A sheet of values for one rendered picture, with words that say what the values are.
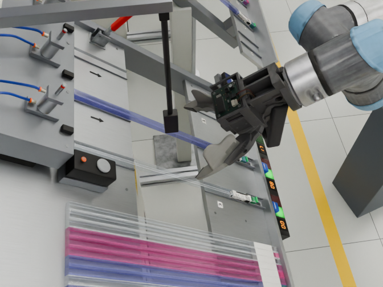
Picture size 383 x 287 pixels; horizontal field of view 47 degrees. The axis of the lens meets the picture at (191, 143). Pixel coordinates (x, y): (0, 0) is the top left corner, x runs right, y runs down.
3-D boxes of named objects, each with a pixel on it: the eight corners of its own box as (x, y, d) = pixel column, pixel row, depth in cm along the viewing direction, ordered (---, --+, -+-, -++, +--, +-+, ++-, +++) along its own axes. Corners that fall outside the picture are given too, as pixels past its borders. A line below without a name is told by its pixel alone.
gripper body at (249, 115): (205, 86, 71) (273, 51, 67) (230, 110, 78) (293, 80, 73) (213, 124, 67) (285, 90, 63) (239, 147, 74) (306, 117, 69)
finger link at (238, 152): (211, 152, 73) (241, 110, 73) (216, 156, 74) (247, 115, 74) (229, 166, 70) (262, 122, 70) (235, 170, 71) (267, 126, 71)
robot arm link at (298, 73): (318, 68, 72) (334, 108, 67) (292, 81, 73) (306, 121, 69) (302, 42, 66) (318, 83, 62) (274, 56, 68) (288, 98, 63)
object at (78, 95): (242, 159, 109) (247, 156, 108) (244, 164, 108) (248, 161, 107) (50, 83, 77) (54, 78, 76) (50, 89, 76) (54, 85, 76)
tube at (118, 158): (252, 199, 103) (256, 197, 102) (253, 204, 102) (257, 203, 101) (48, 135, 71) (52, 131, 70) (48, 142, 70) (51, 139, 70)
